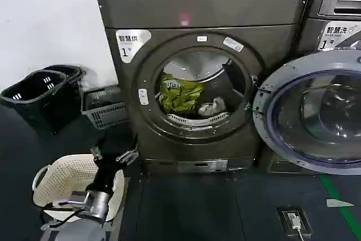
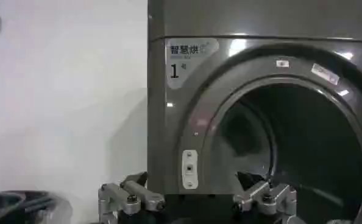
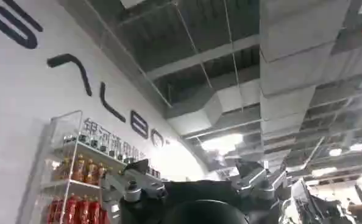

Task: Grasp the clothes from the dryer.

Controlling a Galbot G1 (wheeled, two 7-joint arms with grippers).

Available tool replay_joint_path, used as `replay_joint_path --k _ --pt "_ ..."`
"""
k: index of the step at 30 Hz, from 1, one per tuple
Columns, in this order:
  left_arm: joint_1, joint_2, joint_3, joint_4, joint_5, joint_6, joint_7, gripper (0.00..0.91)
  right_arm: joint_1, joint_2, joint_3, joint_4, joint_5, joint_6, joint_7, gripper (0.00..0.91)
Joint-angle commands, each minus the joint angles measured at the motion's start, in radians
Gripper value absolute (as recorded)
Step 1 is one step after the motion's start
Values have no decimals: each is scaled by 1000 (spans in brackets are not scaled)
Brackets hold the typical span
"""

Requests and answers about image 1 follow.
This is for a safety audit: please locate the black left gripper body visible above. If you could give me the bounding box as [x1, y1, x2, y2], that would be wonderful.
[84, 159, 125, 195]

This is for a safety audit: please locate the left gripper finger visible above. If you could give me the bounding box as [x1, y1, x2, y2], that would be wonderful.
[113, 136, 139, 165]
[89, 135, 115, 164]

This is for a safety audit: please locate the white perforated laundry basket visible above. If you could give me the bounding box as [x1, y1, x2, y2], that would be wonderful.
[31, 153, 126, 222]

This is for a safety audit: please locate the grey slotted plastic basket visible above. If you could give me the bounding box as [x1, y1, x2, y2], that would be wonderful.
[81, 85, 131, 132]

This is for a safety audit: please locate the large black plastic basket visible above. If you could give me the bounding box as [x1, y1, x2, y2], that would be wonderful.
[0, 69, 83, 136]

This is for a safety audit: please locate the green garment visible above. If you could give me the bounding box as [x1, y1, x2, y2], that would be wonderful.
[159, 72, 206, 115]

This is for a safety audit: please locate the white crumpled garment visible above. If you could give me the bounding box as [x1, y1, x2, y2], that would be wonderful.
[197, 97, 227, 117]

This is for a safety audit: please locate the dark garment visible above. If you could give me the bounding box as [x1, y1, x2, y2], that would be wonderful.
[203, 59, 249, 112]

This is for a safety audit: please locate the grey front-load dryer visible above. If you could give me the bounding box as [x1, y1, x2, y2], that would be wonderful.
[94, 0, 311, 176]

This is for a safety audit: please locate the black floor socket box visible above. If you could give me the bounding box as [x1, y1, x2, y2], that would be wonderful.
[277, 205, 314, 238]

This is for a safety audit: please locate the round glass dryer door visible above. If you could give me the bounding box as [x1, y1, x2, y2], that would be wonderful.
[251, 51, 361, 176]

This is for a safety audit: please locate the green floor tape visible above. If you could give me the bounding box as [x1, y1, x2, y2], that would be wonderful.
[319, 173, 361, 241]

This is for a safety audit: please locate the white arrow floor sticker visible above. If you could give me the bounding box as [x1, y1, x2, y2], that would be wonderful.
[326, 199, 355, 208]

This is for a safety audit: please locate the grey washer with label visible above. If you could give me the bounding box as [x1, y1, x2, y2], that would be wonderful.
[295, 17, 361, 174]

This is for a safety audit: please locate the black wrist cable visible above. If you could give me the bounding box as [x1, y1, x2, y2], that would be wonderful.
[41, 206, 86, 225]

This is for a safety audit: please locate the white plug with cable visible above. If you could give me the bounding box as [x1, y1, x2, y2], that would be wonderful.
[287, 212, 307, 241]

